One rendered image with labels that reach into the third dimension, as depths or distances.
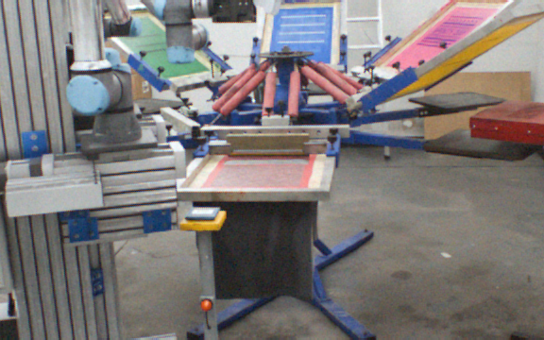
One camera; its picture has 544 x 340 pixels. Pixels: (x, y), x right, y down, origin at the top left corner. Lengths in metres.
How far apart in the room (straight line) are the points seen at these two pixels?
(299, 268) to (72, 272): 0.83
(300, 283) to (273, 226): 0.25
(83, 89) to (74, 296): 0.81
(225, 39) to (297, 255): 4.78
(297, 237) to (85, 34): 1.12
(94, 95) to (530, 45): 5.73
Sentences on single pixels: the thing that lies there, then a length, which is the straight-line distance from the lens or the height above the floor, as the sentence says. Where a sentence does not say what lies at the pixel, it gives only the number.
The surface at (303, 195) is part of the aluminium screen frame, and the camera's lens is 2.58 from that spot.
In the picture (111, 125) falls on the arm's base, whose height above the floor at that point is 1.31.
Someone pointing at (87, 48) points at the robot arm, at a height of 1.55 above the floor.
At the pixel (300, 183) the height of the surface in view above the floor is 0.95.
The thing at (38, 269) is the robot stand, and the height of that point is 0.81.
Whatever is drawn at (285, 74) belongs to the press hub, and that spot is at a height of 1.21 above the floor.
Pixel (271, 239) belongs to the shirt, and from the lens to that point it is 2.75.
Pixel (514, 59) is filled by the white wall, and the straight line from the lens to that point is 7.37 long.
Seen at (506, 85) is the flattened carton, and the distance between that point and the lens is 7.33.
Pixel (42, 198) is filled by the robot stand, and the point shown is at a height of 1.14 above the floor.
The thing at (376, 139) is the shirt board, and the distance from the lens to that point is 3.70.
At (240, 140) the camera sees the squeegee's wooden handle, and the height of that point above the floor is 1.04.
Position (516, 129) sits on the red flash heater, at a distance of 3.18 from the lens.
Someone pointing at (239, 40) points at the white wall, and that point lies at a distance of 7.32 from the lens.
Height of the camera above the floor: 1.74
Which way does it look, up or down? 15 degrees down
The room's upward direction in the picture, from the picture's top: 2 degrees counter-clockwise
